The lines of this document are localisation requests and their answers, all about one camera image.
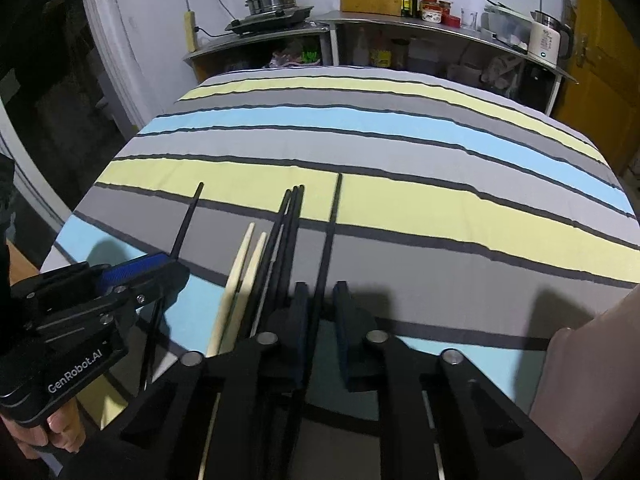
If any person's left hand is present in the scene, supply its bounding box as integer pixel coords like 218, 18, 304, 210
1, 398, 86, 460

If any grey plastic container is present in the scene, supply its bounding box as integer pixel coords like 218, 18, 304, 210
480, 3, 532, 52

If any black induction cooker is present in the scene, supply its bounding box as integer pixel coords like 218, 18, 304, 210
224, 6, 314, 36

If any metal shelf table right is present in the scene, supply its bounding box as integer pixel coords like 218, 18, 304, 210
316, 11, 576, 115

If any person's right forearm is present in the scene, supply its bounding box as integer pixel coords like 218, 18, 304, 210
529, 288, 639, 479

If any metal shelf table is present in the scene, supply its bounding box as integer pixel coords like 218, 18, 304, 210
183, 22, 333, 82
316, 11, 576, 115

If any metal shelf table left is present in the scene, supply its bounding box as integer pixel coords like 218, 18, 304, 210
183, 22, 333, 82

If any white electric kettle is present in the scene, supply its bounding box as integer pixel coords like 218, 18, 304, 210
528, 10, 574, 66

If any striped tablecloth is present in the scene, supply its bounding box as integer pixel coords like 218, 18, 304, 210
46, 66, 639, 411

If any red lidded jar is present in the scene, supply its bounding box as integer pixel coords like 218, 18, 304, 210
421, 0, 442, 24

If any yellow wooden door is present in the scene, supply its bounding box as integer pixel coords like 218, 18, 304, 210
553, 0, 639, 174

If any beige wooden chopstick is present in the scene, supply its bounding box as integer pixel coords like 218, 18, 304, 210
206, 222, 255, 358
196, 231, 269, 480

